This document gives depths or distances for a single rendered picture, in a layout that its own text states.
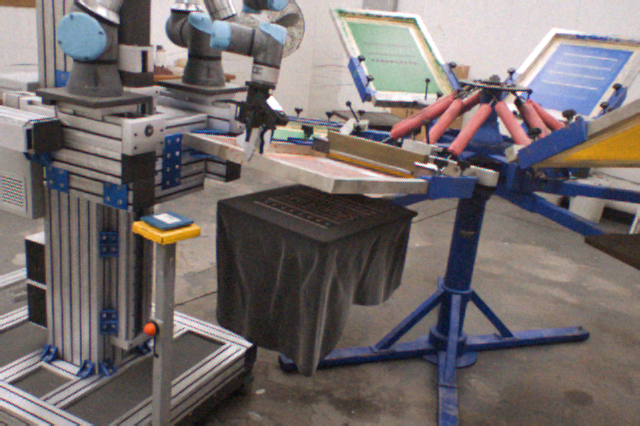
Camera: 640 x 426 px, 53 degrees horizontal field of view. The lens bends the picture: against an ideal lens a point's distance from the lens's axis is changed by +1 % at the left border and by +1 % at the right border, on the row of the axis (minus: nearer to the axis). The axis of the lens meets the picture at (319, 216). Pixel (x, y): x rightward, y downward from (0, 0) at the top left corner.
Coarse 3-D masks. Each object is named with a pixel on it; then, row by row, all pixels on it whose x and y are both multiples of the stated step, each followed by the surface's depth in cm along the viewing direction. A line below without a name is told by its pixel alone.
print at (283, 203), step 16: (304, 192) 219; (320, 192) 221; (272, 208) 198; (288, 208) 200; (304, 208) 201; (320, 208) 203; (336, 208) 205; (352, 208) 207; (368, 208) 208; (320, 224) 188; (336, 224) 190
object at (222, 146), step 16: (192, 144) 189; (208, 144) 185; (224, 144) 182; (272, 144) 218; (288, 144) 224; (240, 160) 177; (256, 160) 174; (272, 160) 170; (288, 176) 167; (304, 176) 163; (320, 176) 160; (336, 176) 163; (336, 192) 160; (352, 192) 165; (368, 192) 171; (384, 192) 177; (400, 192) 184; (416, 192) 191
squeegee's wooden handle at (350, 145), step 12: (336, 132) 229; (336, 144) 229; (348, 144) 226; (360, 144) 223; (372, 144) 220; (384, 144) 217; (360, 156) 223; (372, 156) 220; (384, 156) 217; (396, 156) 214; (408, 156) 211; (420, 156) 208; (408, 168) 211
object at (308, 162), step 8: (288, 160) 206; (296, 160) 211; (304, 160) 215; (312, 160) 220; (336, 160) 236; (312, 168) 198; (320, 168) 202; (328, 168) 207; (336, 168) 211; (344, 168) 216; (360, 168) 226
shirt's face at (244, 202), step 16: (256, 192) 212; (272, 192) 215; (288, 192) 217; (240, 208) 195; (256, 208) 197; (384, 208) 210; (400, 208) 212; (288, 224) 185; (304, 224) 187; (352, 224) 191; (368, 224) 193
